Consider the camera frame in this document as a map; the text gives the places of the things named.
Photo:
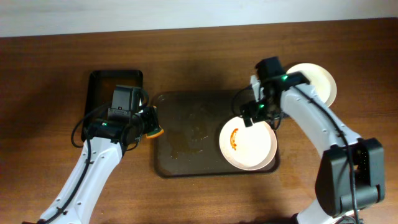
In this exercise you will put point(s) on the cream plate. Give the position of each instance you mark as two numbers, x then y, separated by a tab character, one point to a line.
247	148
318	76

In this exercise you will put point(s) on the green orange sponge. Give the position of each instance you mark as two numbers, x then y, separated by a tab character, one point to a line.
155	133

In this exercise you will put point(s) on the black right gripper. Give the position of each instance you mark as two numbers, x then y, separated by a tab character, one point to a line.
249	112

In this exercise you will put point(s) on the brown serving tray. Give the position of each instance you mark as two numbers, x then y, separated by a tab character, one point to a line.
192	121

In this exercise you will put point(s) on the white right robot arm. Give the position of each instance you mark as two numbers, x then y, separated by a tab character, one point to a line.
351	174

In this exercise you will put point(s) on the black water basin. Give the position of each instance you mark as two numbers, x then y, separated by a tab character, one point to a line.
99	98

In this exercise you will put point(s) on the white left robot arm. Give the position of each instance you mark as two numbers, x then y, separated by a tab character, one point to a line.
105	145

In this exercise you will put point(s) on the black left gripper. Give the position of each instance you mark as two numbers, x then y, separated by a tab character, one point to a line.
149	121

